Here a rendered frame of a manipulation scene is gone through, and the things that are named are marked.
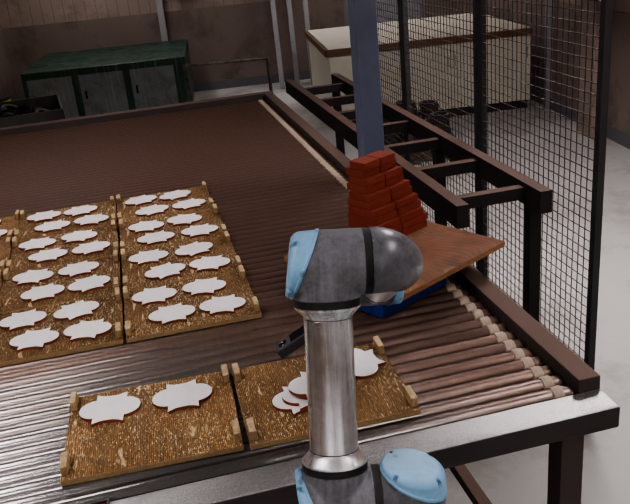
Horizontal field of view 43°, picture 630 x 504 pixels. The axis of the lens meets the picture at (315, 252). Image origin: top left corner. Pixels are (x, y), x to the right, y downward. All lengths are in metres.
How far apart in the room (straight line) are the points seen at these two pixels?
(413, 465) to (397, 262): 0.36
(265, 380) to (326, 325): 0.77
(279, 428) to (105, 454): 0.40
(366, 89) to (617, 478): 1.88
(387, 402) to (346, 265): 0.71
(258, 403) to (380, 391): 0.30
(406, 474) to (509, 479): 1.83
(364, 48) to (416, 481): 2.42
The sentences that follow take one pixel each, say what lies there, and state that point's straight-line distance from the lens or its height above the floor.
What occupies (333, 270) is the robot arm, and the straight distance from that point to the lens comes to 1.32.
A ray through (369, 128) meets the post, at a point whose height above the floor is 1.15.
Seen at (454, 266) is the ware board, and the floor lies 1.04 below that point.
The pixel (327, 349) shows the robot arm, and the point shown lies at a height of 1.35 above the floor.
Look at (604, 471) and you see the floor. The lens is 3.33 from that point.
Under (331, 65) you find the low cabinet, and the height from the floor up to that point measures 0.68.
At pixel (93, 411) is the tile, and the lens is 2.10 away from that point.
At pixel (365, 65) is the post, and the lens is 3.55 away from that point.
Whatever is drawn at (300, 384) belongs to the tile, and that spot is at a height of 0.98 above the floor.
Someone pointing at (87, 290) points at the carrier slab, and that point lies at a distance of 2.80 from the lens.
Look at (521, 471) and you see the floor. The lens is 3.28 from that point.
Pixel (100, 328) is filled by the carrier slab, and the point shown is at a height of 0.95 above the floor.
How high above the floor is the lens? 2.02
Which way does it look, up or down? 22 degrees down
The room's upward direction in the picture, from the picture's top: 6 degrees counter-clockwise
